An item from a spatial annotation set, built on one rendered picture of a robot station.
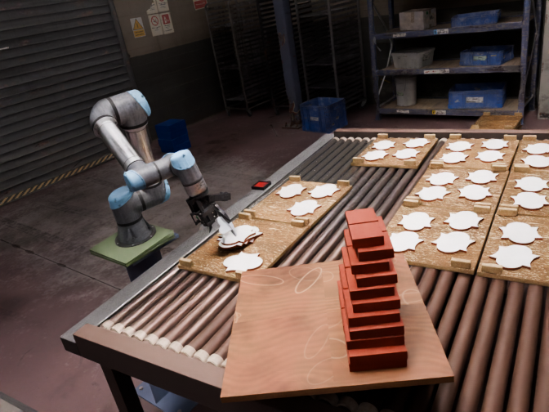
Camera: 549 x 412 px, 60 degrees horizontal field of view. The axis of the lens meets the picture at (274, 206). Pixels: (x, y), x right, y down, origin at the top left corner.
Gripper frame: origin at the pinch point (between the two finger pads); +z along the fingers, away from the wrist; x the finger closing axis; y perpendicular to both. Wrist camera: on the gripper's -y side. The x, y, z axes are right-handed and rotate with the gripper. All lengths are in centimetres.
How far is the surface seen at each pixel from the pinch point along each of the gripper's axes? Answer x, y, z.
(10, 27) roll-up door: -470, -172, -113
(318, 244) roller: 23.7, -20.7, 17.7
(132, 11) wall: -481, -345, -79
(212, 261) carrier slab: -3.3, 8.4, 7.5
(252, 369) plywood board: 57, 47, -3
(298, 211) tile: 3.6, -36.8, 15.1
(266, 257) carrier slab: 14.3, -2.6, 11.5
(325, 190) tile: 2, -59, 19
